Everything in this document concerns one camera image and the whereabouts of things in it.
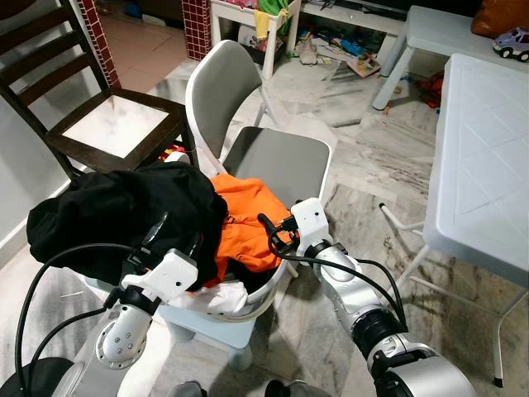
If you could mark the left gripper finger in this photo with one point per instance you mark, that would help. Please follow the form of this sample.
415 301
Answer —
153 244
194 245

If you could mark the black garment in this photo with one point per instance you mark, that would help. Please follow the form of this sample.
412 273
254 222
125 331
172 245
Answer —
107 215

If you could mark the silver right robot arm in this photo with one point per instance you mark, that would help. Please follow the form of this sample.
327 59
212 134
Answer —
372 314

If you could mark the orange garment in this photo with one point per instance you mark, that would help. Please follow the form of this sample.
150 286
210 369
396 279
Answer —
248 223

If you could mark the white laundry basket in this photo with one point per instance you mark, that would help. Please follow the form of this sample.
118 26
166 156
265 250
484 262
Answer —
264 294

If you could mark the white garment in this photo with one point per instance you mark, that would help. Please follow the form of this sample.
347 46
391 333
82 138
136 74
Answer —
219 298

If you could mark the grey white-framed chair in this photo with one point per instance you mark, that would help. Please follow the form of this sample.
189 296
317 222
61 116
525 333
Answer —
273 157

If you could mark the light blue plastic stool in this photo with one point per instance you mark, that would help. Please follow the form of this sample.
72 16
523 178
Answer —
207 335

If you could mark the dark wooden chair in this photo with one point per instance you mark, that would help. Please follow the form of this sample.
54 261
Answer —
165 147

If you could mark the light blue folding table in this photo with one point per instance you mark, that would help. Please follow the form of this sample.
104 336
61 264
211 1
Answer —
479 165

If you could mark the red brick pillar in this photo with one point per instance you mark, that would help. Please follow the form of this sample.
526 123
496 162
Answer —
197 29

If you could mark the white kids table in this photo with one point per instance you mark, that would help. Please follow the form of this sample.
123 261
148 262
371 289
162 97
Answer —
248 12

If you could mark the toy car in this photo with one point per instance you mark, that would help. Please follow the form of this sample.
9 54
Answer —
512 45

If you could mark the light blue bench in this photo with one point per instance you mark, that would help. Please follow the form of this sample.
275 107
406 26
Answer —
446 33

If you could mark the brown cushion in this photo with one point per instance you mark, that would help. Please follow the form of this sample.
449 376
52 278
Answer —
500 16

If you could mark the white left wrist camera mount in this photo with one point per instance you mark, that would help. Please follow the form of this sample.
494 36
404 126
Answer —
165 277

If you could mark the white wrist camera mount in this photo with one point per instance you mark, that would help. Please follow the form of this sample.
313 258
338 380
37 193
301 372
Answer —
310 223
165 277

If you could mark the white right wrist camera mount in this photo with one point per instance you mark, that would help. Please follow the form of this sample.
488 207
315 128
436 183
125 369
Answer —
310 223

